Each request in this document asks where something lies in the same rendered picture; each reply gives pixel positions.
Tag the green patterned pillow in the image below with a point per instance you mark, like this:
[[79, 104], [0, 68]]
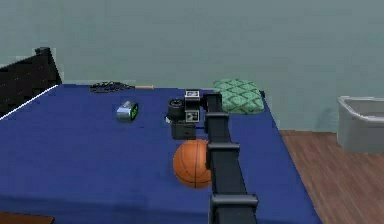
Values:
[[240, 96]]

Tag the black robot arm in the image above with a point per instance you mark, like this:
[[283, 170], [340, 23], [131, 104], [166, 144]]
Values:
[[224, 166]]

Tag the blue bed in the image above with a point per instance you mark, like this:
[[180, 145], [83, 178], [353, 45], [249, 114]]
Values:
[[100, 160]]

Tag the grey bin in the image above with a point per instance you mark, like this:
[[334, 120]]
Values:
[[361, 123]]

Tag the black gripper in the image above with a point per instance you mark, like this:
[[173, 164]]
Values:
[[180, 120]]

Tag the black headboard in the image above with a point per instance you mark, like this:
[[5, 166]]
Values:
[[26, 80]]

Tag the orange basketball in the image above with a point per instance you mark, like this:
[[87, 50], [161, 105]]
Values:
[[191, 163]]

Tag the silver alarm clock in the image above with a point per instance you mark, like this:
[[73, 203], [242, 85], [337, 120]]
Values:
[[127, 111]]

